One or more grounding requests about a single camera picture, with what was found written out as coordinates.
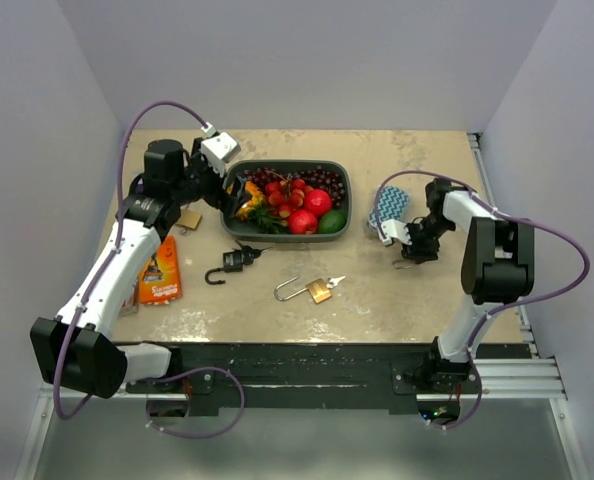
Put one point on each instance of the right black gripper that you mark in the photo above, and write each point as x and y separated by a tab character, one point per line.
416	252

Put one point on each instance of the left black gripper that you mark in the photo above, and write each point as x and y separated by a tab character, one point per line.
230	202

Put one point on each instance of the brass long-shackle padlock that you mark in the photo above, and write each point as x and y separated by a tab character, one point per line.
316	289

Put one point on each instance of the silver key set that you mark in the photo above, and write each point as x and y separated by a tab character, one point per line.
334	281

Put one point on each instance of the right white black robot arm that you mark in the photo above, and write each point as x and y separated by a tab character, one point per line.
497	270

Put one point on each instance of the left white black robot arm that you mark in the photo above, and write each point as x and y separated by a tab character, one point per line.
74	349

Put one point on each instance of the toy pineapple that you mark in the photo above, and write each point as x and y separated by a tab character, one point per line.
256	211

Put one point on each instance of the grey fruit tray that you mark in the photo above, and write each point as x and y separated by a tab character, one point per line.
249	232

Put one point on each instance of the small brass open padlock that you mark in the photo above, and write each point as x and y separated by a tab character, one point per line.
189	220

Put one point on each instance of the red cherries cluster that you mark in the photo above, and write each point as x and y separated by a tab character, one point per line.
283	197

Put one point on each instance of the black padlock with keys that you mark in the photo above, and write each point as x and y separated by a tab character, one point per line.
235	261

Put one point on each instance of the blue chevron sponge pack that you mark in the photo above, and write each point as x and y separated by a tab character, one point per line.
392	204

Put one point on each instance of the red apple front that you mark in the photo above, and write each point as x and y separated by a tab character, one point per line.
302	222

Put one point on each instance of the red apple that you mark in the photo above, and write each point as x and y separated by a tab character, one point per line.
318	202
302	222

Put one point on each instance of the green lime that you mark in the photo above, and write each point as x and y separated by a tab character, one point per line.
332	222

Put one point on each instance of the red apple back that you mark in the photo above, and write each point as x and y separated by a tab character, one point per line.
318	202

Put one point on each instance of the dark grapes bunch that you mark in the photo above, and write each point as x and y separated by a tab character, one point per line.
317	178

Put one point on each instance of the orange razor package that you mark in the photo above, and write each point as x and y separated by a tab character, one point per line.
160	280

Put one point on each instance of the red small box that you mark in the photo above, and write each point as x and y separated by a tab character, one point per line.
131	302

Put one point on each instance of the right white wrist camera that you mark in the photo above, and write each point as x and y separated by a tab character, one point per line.
391	231

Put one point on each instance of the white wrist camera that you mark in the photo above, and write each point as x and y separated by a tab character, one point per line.
219	148
391	231

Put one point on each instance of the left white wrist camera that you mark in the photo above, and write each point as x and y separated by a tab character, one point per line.
219	148

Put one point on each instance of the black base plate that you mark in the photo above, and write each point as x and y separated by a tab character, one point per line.
333	376

